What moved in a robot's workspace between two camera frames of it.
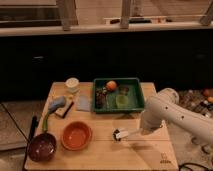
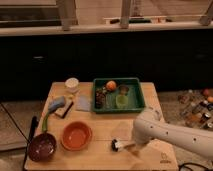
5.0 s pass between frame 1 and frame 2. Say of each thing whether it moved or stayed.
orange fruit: stayed
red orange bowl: stayed
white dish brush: moved
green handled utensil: stayed
